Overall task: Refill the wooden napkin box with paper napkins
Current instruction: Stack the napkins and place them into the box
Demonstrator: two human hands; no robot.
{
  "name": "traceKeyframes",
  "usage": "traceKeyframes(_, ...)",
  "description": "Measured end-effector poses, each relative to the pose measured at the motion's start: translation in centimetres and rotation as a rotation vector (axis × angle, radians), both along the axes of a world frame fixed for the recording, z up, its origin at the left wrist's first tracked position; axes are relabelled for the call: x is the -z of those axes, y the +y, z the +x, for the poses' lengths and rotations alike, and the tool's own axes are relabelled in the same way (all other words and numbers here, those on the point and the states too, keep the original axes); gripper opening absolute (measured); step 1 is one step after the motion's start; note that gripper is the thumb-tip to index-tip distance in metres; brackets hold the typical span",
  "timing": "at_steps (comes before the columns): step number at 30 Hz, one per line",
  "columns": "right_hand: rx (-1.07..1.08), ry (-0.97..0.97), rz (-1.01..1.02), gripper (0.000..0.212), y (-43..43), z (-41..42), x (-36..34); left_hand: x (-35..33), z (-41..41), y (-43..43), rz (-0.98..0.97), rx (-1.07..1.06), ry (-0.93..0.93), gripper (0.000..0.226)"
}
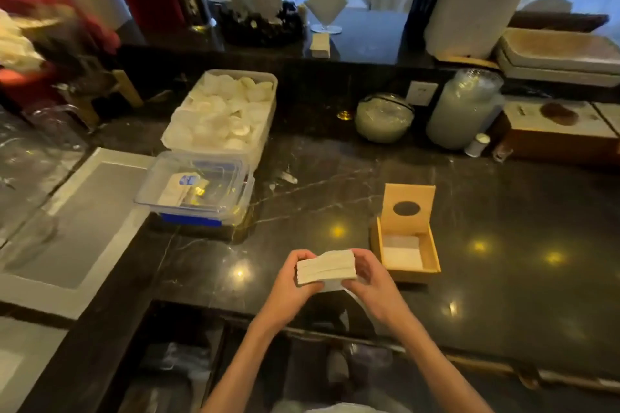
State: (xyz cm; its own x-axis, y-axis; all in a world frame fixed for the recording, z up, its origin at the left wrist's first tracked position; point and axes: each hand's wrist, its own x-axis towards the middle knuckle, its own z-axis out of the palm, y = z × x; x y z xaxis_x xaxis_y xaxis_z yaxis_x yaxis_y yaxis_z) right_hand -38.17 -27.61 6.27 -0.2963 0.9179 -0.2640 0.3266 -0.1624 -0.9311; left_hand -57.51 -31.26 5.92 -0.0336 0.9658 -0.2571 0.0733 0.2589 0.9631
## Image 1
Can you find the napkin in clear stand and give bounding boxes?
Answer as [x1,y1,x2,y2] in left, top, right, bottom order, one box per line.
[304,0,349,35]

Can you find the stacked beige trays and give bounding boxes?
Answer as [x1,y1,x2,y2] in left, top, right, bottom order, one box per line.
[495,28,620,88]

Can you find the stack of white napkins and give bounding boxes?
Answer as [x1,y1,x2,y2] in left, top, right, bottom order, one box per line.
[296,249,358,292]

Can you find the open wooden napkin box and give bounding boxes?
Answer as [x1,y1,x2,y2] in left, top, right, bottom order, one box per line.
[370,183,442,284]

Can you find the round glass jar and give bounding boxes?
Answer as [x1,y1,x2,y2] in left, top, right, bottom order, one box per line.
[355,93,415,144]

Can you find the small white bottle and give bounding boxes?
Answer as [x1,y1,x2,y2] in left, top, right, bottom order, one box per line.
[464,133,491,158]

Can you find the white wall socket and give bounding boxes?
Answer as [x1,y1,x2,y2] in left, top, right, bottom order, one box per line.
[405,81,439,107]

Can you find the clear lidded plastic box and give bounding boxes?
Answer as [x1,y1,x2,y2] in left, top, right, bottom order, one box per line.
[134,151,256,228]

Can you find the closed wooden tissue box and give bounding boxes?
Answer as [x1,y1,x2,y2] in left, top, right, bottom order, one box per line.
[489,97,620,167]

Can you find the person's right forearm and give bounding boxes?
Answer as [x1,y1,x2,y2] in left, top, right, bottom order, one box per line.
[385,311,495,413]

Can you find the person's right hand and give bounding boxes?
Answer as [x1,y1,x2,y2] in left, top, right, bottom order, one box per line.
[341,248,407,326]

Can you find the large frosted plastic jar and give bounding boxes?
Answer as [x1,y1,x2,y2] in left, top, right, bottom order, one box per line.
[426,69,505,151]

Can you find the grey framed counter mat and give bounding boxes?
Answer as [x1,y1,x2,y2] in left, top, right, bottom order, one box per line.
[0,147,156,320]

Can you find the person's left hand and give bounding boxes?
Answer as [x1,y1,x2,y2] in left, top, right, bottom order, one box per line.
[262,249,325,323]

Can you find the small white box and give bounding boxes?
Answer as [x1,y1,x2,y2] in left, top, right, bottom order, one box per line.
[310,33,331,59]

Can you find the person's left forearm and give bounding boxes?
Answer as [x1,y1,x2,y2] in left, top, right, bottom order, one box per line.
[200,313,287,413]

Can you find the white napkins in wooden box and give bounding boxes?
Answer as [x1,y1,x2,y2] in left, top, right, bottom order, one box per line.
[382,235,424,270]

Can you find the clear container of white cups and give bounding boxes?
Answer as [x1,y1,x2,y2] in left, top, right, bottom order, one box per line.
[161,69,279,168]

